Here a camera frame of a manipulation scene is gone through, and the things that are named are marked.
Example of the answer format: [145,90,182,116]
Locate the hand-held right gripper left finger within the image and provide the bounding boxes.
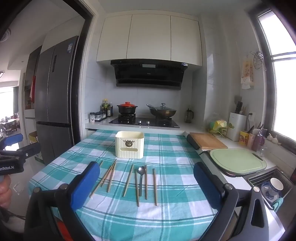
[23,161,102,241]

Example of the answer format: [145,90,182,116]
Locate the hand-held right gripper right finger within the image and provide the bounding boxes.
[193,162,281,241]

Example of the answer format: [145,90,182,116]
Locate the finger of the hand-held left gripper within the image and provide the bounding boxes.
[0,133,23,151]
[0,143,41,161]

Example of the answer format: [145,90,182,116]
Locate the metal spoon dark handle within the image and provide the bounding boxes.
[138,166,147,197]

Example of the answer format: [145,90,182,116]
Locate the cream utensil holder box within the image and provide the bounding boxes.
[115,131,144,159]

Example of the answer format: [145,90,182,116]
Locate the person's left hand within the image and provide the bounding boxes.
[0,176,12,208]

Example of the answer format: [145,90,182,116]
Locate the cardboard box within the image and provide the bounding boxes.
[29,131,44,164]

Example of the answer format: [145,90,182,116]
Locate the wooden dining furniture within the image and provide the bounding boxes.
[0,112,20,137]

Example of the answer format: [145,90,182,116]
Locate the green cutting board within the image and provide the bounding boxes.
[210,149,267,178]

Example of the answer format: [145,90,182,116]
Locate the black oblong pad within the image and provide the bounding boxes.
[187,134,200,151]

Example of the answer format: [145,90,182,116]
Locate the wooden cutting board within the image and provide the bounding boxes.
[190,133,228,150]

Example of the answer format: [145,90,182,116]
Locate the teal white checked tablecloth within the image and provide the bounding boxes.
[28,129,219,241]

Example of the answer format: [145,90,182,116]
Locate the red hanging cloth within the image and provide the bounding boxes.
[30,75,36,102]

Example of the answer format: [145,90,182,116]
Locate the yellow printed cup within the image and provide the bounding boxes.
[239,131,250,146]

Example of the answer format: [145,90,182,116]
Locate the yellow green plastic bag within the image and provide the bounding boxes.
[207,113,228,136]

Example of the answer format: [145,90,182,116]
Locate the pink cup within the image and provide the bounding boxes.
[247,133,256,149]

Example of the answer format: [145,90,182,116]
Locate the white knife holder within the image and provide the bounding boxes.
[228,112,247,142]

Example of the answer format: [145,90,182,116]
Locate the grey refrigerator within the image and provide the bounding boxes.
[35,35,80,165]

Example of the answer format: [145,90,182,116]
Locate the purple soap dispenser bottle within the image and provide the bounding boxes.
[252,130,265,152]

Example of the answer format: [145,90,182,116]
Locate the white cup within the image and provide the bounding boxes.
[270,177,284,192]

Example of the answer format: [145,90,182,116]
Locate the teal dish cloth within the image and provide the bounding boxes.
[272,197,284,211]

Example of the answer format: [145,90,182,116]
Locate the dark metal wok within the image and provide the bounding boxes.
[146,104,177,118]

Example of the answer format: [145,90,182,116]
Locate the garlic bulb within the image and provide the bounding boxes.
[267,133,281,145]

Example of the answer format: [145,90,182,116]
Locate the black clay pot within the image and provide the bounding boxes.
[117,105,138,115]

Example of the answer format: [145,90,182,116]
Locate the glass wok lid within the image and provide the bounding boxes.
[151,103,176,112]

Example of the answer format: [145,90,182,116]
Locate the black gas stove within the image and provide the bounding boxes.
[109,115,180,128]

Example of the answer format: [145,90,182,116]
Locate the window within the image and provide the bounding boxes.
[251,7,296,146]

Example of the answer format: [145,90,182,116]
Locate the black range hood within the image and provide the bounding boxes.
[110,60,188,90]

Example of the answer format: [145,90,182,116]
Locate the dark wall cabinet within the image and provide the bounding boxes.
[24,45,42,110]

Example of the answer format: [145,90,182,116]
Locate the black door frame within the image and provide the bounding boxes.
[61,0,96,149]

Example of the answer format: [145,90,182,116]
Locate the printed hanging wall bag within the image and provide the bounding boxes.
[240,54,255,90]

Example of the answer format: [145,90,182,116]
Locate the metal wire steamer rack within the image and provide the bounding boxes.
[250,51,265,70]

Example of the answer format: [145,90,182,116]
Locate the white wall cabinet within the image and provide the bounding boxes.
[96,14,203,66]

